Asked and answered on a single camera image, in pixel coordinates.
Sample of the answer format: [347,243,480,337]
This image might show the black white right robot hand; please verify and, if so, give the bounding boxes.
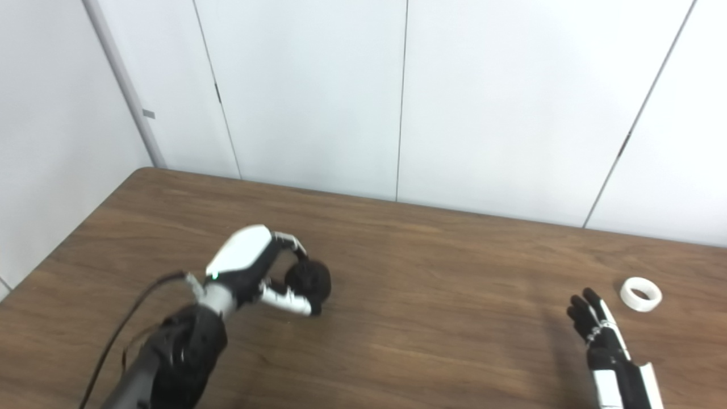
[566,287,665,409]

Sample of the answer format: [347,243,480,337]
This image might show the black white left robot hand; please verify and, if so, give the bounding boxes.
[204,224,323,317]

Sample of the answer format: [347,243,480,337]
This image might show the white plastic ring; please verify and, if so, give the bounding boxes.
[619,277,663,313]

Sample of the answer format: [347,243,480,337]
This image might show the round black plastic part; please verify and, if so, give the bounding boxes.
[284,258,332,306]

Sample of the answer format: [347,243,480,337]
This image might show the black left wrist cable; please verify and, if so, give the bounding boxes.
[78,271,202,409]

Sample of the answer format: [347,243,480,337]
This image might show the grey wall corner pole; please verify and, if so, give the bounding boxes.
[82,0,168,169]

